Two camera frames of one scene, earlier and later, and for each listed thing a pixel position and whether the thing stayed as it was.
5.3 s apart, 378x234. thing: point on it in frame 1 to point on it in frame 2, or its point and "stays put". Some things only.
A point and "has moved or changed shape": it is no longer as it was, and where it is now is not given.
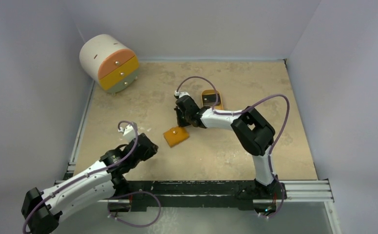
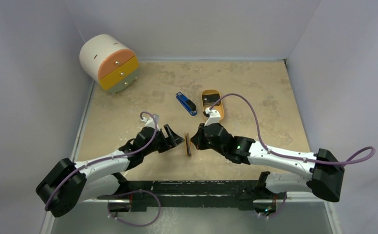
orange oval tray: (217, 107) stays put
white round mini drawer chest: (110, 62) stays put
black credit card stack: (209, 100) stays put
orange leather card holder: (175, 136) has moved or changed shape
